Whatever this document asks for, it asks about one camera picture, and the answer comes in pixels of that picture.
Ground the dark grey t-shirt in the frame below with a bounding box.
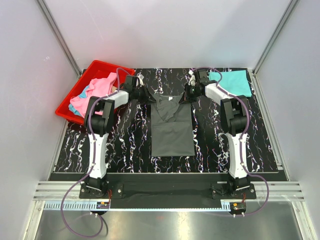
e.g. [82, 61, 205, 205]
[150, 93, 195, 158]

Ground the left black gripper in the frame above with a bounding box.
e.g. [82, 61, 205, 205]
[132, 84, 156, 105]

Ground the right aluminium frame post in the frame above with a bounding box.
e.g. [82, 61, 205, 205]
[252, 0, 300, 75]

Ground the folded teal t-shirt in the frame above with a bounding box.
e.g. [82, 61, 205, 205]
[219, 70, 252, 98]

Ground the red plastic bin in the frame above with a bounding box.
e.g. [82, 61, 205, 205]
[55, 60, 135, 125]

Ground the aluminium cross rail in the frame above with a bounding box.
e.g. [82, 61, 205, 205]
[23, 181, 320, 240]

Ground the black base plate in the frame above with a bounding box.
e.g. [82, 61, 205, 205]
[79, 173, 256, 210]

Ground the pink t-shirt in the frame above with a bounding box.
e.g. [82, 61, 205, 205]
[69, 72, 118, 118]

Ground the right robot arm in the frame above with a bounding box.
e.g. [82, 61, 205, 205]
[179, 67, 251, 199]

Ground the aluminium frame post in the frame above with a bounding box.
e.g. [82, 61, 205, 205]
[252, 0, 300, 75]
[35, 0, 82, 78]

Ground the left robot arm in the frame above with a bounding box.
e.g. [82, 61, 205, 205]
[81, 73, 154, 198]

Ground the left aluminium frame post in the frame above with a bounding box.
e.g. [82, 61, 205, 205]
[35, 0, 82, 78]

